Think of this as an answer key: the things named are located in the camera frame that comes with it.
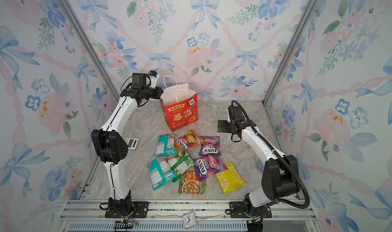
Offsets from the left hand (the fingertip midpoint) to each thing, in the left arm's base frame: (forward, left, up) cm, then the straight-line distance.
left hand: (163, 88), depth 90 cm
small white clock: (-62, -17, -25) cm, 69 cm away
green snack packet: (-37, -11, -23) cm, 45 cm away
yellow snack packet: (-44, -38, -25) cm, 63 cm away
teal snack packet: (-25, -1, -24) cm, 34 cm away
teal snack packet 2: (-41, -1, -24) cm, 47 cm away
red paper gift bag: (-10, -10, -4) cm, 15 cm away
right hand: (-17, -37, -13) cm, 43 cm away
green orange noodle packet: (-46, -16, -27) cm, 55 cm away
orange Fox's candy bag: (-21, -14, -24) cm, 35 cm away
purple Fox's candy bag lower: (-37, -27, -25) cm, 52 cm away
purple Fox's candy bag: (-25, -28, -23) cm, 44 cm away
